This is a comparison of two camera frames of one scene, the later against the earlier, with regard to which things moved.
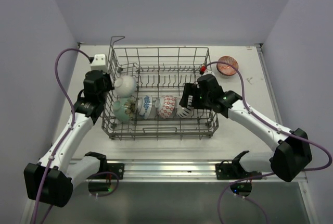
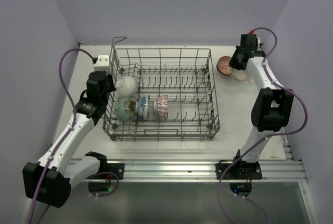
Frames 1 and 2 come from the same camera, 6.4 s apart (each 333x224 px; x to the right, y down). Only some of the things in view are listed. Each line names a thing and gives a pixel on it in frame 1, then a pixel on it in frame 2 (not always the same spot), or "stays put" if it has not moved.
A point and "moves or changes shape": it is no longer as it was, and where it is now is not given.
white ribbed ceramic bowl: x=125 y=86 stays put
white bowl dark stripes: x=183 y=112 → x=241 y=75
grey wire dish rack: x=144 y=103 stays put
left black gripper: x=107 y=76 stays put
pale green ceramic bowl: x=119 y=111 stays put
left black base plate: x=118 y=168 stays put
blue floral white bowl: x=144 y=106 moves or changes shape
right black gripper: x=191 y=89 → x=232 y=62
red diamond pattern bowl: x=165 y=105 moves or changes shape
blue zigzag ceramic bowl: x=226 y=69 stays put
